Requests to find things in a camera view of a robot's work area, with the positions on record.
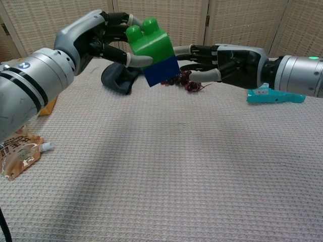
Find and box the dark grey cloth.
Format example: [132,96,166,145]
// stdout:
[100,61,142,95]

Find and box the teal snack package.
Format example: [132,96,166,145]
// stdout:
[246,83,307,105]

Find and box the woven folding screen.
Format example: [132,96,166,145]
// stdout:
[0,0,323,63]

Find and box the blue toy block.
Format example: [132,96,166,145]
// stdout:
[142,55,181,88]

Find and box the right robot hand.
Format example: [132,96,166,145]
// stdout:
[173,44,268,90]

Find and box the green toy block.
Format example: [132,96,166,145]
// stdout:
[125,16,177,72]

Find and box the brown spout drink pouch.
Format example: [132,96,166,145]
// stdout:
[0,124,55,182]

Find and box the beige woven tablecloth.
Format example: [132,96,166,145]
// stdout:
[0,56,323,242]

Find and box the bunch of red grapes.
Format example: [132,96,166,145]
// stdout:
[161,70,213,93]

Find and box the orange cat tissue pack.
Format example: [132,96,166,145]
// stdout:
[37,96,58,117]

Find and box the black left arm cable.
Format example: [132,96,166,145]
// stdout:
[0,206,13,242]

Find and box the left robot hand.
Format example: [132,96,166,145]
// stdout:
[53,9,154,76]

